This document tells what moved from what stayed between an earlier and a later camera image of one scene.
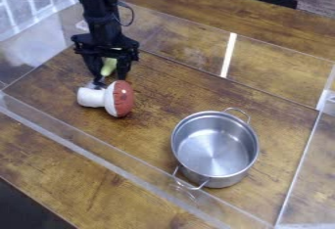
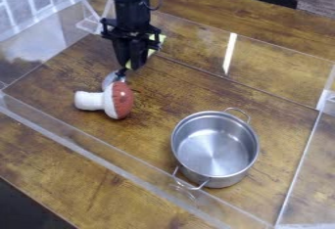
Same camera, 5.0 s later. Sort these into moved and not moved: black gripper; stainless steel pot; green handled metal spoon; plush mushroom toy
Moved: black gripper; green handled metal spoon
Not moved: stainless steel pot; plush mushroom toy
